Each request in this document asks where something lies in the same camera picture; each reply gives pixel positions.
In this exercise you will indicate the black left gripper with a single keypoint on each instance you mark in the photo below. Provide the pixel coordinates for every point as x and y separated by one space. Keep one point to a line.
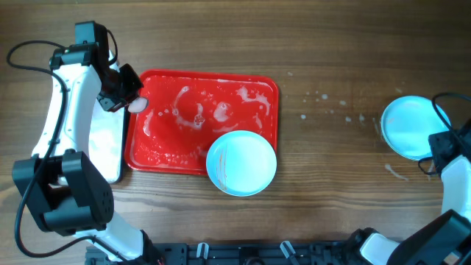
120 99

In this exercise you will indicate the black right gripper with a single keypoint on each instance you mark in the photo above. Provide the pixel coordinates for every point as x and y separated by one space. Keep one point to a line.
438 148

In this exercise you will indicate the pink green sponge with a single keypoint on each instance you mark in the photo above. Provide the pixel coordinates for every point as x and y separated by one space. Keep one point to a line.
138 105

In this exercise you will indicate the light blue plate top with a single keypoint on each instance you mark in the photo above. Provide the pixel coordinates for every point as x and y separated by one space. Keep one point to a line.
406 124

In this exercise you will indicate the light blue plate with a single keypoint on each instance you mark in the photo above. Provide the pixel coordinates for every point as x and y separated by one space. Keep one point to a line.
241 163
406 124

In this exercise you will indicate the light blue plate bottom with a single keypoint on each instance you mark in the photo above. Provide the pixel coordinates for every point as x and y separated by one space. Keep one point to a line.
241 163

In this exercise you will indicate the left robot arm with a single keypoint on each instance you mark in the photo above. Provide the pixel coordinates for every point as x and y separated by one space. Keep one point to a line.
59 185

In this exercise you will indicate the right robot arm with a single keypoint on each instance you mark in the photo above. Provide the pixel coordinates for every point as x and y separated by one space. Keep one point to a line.
448 234

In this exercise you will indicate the black soapy water tray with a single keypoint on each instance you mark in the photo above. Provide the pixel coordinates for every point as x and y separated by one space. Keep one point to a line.
106 142

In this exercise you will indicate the red plastic tray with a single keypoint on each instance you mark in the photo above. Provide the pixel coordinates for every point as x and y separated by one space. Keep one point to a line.
188 110

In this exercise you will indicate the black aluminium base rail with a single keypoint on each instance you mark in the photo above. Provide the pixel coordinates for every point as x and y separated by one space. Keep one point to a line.
316 253

